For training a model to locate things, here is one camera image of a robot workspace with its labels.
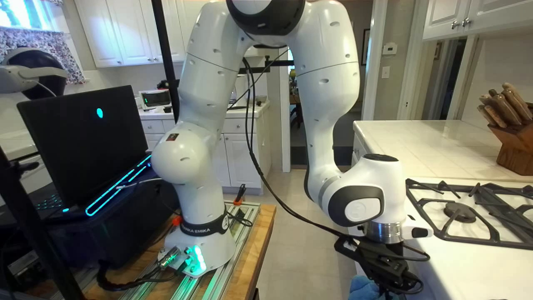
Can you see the white gas stove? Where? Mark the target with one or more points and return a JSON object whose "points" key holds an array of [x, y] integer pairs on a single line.
{"points": [[472, 272]]}

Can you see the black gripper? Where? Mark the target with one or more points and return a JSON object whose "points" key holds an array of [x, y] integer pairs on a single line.
{"points": [[387, 269]]}

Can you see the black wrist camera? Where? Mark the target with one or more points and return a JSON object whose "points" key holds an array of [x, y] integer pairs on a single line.
{"points": [[349, 249]]}

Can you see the wooden knife block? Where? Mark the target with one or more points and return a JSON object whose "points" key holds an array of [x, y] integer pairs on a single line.
{"points": [[511, 117]]}

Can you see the white counter cabinet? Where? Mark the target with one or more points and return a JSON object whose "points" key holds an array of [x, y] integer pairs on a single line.
{"points": [[436, 149]]}

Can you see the black white headset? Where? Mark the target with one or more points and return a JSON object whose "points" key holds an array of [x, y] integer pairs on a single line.
{"points": [[33, 72]]}

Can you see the wooden cart top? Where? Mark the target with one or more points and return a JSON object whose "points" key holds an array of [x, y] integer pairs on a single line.
{"points": [[168, 281]]}

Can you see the white base cabinet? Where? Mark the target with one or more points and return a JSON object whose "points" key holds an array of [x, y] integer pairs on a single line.
{"points": [[233, 162]]}

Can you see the white upper cabinet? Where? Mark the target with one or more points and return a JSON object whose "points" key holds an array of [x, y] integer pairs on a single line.
{"points": [[447, 19]]}

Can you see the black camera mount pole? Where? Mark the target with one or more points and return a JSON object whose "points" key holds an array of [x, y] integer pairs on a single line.
{"points": [[169, 69]]}

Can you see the black laptop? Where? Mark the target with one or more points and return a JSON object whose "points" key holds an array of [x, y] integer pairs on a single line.
{"points": [[91, 144]]}

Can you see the blue towel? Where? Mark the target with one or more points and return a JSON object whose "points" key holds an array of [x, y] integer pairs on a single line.
{"points": [[364, 289]]}

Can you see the black stove grate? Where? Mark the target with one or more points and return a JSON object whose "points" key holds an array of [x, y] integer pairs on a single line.
{"points": [[484, 214]]}

